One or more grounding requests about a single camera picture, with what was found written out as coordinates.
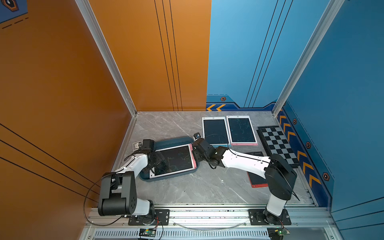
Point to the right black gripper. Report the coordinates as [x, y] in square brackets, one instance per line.
[195, 153]

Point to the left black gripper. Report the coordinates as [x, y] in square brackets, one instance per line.
[159, 157]

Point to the teal storage box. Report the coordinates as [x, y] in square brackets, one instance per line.
[144, 174]

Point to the pink writing tablet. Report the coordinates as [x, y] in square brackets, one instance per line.
[173, 160]
[241, 131]

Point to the light blue writing tablet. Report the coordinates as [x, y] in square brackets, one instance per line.
[215, 131]

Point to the red writing tablet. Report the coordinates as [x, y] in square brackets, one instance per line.
[255, 180]

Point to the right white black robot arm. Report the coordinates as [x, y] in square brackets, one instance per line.
[279, 175]

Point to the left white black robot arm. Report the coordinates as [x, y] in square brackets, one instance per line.
[118, 195]

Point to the black grey chessboard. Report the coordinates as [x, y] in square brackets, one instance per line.
[274, 141]

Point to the left green circuit board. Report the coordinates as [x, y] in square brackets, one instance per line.
[147, 234]

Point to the green circuit board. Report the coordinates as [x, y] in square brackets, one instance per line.
[147, 234]
[278, 234]

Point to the right green circuit board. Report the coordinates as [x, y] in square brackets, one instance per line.
[278, 234]

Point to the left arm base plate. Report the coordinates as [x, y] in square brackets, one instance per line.
[156, 217]

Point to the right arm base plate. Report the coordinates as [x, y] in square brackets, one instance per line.
[260, 217]

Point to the left aluminium corner post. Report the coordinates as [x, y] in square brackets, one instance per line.
[101, 42]

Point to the aluminium corner post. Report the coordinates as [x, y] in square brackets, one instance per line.
[101, 42]
[317, 36]

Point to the aluminium front rail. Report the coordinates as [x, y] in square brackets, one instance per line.
[216, 222]

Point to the right aluminium corner post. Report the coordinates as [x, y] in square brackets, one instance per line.
[317, 36]

